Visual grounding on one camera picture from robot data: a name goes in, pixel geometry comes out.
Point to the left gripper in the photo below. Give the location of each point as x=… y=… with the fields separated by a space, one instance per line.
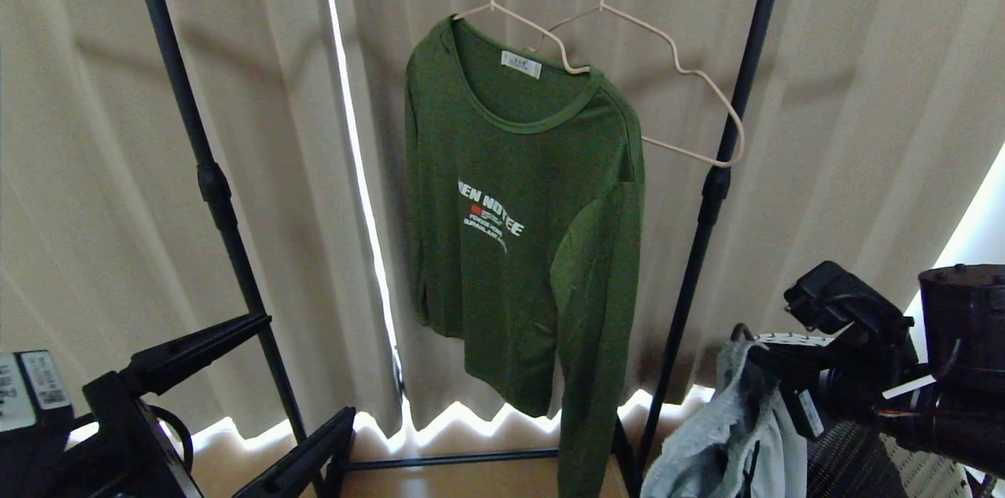
x=102 y=443

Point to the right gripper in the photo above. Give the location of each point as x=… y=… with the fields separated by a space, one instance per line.
x=864 y=388

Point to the white laundry basket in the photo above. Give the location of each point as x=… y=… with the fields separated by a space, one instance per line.
x=856 y=466

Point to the pale grey shorts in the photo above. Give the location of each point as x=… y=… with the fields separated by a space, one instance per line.
x=707 y=435

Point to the black clothes rack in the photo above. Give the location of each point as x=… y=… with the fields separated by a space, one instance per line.
x=212 y=184

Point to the green long-sleeved shirt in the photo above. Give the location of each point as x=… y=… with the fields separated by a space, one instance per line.
x=534 y=286

